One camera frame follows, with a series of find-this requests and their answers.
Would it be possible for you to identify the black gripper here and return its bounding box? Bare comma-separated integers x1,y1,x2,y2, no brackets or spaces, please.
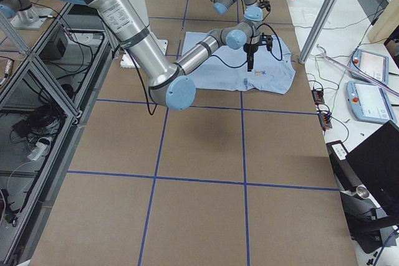
243,43,257,72

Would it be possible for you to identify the light blue t-shirt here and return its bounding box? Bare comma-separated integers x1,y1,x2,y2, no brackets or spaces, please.
188,36,296,95

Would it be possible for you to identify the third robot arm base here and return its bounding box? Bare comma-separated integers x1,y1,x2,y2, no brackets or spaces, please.
1,0,54,30

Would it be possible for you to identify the small orange electronics board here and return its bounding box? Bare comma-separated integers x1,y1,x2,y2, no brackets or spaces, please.
311,89,325,105

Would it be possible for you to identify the far teach pendant tablet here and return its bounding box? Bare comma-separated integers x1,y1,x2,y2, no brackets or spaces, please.
348,49,389,85

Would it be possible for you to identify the teach pendant tablet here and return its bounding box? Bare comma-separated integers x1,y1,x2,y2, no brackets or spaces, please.
346,81,397,124
348,49,389,85

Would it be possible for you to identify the near teach pendant tablet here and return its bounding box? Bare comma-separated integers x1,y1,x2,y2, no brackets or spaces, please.
346,81,397,124

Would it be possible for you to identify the metal reaching stick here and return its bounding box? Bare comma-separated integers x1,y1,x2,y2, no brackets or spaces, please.
316,44,399,93

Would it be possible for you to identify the black laptop monitor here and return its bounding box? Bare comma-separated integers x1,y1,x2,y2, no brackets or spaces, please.
327,121,398,254

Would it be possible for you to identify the white power strip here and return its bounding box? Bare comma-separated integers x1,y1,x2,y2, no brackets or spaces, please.
27,140,50,161

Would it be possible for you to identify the black mount camera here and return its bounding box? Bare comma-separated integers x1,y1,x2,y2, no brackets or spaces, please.
259,33,273,52
258,0,271,12

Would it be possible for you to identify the black braided right cable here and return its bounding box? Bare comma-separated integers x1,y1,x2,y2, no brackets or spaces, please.
137,22,285,116

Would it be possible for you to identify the grey aluminium frame post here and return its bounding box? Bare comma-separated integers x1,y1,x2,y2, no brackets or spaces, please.
299,0,337,64

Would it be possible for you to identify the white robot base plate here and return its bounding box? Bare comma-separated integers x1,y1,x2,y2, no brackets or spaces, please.
119,39,169,70

